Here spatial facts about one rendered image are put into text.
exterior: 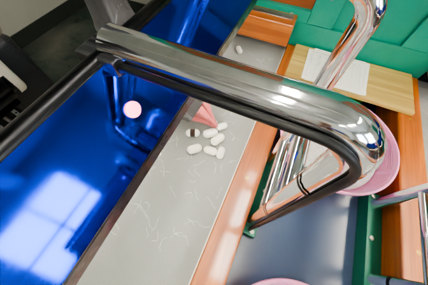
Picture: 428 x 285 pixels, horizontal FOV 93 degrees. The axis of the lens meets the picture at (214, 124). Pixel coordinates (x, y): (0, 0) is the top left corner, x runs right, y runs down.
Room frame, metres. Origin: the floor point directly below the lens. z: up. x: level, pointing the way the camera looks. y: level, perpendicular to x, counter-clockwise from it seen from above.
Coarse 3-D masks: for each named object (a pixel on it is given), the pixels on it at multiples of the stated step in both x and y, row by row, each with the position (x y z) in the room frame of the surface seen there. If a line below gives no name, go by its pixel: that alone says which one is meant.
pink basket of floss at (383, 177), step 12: (396, 144) 0.20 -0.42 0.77; (288, 156) 0.18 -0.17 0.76; (396, 156) 0.17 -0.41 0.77; (384, 168) 0.16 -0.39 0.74; (396, 168) 0.15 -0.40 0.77; (372, 180) 0.13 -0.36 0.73; (384, 180) 0.12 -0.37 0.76; (336, 192) 0.10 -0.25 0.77; (348, 192) 0.10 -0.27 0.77; (360, 192) 0.10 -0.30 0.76; (372, 192) 0.10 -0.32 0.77
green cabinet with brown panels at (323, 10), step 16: (272, 0) 0.62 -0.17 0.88; (288, 0) 0.60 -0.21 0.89; (304, 0) 0.59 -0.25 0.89; (320, 0) 0.56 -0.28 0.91; (336, 0) 0.54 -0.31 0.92; (400, 0) 0.50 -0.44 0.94; (416, 0) 0.49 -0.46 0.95; (304, 16) 0.57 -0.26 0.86; (320, 16) 0.55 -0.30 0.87; (336, 16) 0.53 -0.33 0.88; (352, 16) 0.53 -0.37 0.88; (400, 16) 0.49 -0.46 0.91; (416, 16) 0.48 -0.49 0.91; (384, 32) 0.49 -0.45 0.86; (400, 32) 0.48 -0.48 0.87; (416, 32) 0.46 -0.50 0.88; (416, 48) 0.44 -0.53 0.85
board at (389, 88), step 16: (304, 48) 0.53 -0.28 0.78; (304, 80) 0.40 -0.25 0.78; (368, 80) 0.40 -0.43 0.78; (384, 80) 0.40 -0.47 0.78; (400, 80) 0.40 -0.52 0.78; (352, 96) 0.34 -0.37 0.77; (368, 96) 0.34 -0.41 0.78; (384, 96) 0.34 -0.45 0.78; (400, 96) 0.34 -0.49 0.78; (400, 112) 0.30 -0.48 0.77
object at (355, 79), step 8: (312, 56) 0.49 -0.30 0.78; (320, 56) 0.49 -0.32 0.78; (328, 56) 0.49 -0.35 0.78; (304, 64) 0.46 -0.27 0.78; (312, 64) 0.46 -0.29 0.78; (320, 64) 0.46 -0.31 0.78; (352, 64) 0.46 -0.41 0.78; (360, 64) 0.46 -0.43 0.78; (368, 64) 0.46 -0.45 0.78; (304, 72) 0.43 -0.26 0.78; (312, 72) 0.43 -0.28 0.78; (352, 72) 0.43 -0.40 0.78; (360, 72) 0.43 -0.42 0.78; (368, 72) 0.43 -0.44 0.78; (312, 80) 0.40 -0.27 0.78; (344, 80) 0.40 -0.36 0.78; (352, 80) 0.40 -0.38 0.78; (360, 80) 0.40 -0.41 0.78; (344, 88) 0.36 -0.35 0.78; (352, 88) 0.36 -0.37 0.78; (360, 88) 0.36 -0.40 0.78
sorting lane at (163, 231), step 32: (256, 64) 0.50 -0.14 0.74; (192, 128) 0.26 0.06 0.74; (160, 160) 0.18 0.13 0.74; (192, 160) 0.18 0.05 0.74; (224, 160) 0.18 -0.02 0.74; (160, 192) 0.10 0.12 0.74; (192, 192) 0.10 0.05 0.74; (224, 192) 0.10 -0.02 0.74; (128, 224) 0.04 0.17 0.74; (160, 224) 0.04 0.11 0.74; (192, 224) 0.04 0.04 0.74; (96, 256) -0.02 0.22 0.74; (128, 256) -0.02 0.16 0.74; (160, 256) -0.02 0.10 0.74; (192, 256) -0.02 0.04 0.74
